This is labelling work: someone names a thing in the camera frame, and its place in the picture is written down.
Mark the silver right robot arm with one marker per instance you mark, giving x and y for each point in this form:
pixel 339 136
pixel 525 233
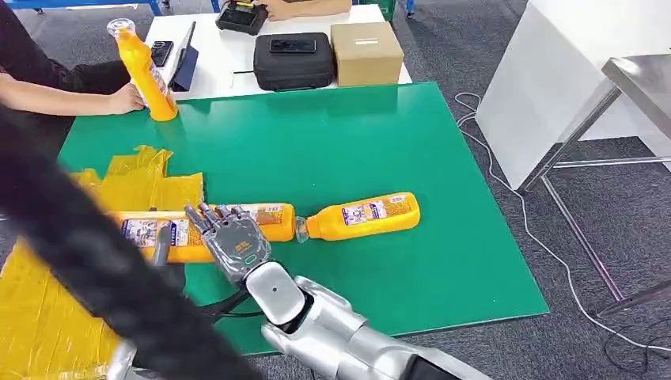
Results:
pixel 325 330

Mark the blue metal frame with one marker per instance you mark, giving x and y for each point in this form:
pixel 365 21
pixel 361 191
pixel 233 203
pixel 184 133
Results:
pixel 152 5

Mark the green crate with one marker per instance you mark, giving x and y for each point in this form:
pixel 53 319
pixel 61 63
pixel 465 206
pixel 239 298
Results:
pixel 387 8

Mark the steel bench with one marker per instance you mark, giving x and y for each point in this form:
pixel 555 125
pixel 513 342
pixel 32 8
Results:
pixel 645 84

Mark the person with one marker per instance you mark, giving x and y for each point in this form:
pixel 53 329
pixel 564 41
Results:
pixel 31 47

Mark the white table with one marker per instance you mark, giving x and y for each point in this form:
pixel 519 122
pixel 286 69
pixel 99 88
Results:
pixel 225 63

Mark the brown cardboard box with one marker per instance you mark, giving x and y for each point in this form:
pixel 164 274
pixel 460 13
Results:
pixel 367 57

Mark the orange drink bottle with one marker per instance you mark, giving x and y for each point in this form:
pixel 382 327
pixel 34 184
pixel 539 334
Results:
pixel 188 254
pixel 280 225
pixel 325 225
pixel 139 63

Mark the black remote controller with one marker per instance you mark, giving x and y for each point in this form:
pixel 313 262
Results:
pixel 241 18

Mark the person's hand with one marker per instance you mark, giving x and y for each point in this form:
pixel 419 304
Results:
pixel 273 9
pixel 126 99

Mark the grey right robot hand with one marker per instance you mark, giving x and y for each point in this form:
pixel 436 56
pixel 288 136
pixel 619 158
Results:
pixel 236 246

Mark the yellow plastic sheet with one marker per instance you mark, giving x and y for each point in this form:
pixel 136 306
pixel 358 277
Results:
pixel 136 173

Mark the tablet with blue cover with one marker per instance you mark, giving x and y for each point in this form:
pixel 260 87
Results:
pixel 186 71

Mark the green table mat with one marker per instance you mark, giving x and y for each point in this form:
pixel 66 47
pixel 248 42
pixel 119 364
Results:
pixel 341 147

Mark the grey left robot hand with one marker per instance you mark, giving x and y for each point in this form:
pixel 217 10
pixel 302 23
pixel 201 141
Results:
pixel 162 244

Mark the black pen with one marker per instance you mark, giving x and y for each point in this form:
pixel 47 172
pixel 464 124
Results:
pixel 244 71

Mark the black carrying case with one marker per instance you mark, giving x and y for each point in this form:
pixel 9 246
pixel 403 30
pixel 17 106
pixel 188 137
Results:
pixel 293 71

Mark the blurred black sleeve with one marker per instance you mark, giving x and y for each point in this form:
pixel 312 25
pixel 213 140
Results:
pixel 105 278

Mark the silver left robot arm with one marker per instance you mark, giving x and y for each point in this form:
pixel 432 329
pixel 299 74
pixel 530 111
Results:
pixel 121 364

